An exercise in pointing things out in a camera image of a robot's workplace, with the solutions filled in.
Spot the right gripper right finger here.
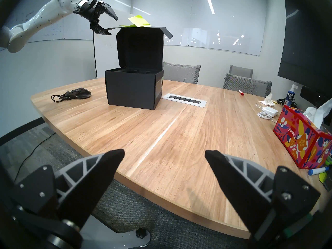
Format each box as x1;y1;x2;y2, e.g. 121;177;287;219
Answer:
205;150;321;249

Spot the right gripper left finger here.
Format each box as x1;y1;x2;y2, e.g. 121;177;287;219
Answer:
15;149;126;249

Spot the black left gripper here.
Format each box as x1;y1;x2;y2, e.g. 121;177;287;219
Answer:
73;0;119;36

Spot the black cardboard box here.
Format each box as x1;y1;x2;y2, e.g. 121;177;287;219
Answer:
105;26;173;110

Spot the black computer mouse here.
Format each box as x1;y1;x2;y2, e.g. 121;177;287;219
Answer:
65;88;92;100

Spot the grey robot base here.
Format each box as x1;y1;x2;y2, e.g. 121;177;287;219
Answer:
80;215;152;249

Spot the colourful floral tissue box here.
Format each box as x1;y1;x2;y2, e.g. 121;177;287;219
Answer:
273;98;332;169

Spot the yellow-green sticky note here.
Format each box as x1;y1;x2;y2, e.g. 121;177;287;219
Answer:
128;15;151;27

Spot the blue whiteboard marker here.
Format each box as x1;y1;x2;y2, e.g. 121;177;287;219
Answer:
308;167;330;176

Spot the crumpled white tissue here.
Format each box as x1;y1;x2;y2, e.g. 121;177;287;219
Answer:
260;94;276;106

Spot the grey mesh office chair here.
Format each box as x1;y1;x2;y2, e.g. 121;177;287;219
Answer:
162;61;202;85
223;73;272;98

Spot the whiteboard cleaner spray bottle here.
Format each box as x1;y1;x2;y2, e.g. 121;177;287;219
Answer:
285;85;298;107

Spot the silver table power grommet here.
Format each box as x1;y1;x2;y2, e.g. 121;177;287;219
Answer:
161;94;207;108

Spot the linear ceiling light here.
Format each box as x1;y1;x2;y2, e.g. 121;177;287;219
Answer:
204;0;216;15

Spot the black video conference bar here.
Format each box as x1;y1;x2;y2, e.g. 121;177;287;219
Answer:
300;86;332;109

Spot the grey office chair with armrests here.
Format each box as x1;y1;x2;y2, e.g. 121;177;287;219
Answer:
229;65;253;79

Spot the wall whiteboard with writing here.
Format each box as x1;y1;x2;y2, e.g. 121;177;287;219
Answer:
0;0;95;51

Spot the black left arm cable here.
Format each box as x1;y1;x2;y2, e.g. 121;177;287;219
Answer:
14;132;57;183

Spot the white power adapter with cable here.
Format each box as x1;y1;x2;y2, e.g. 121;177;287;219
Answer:
255;104;280;121

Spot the coiled black cable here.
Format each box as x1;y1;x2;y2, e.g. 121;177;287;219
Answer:
276;98;298;108

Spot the glass wall whiteboard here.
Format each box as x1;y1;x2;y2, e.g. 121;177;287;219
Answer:
132;0;267;56

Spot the large black wall display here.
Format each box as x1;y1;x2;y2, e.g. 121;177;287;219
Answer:
278;0;332;96

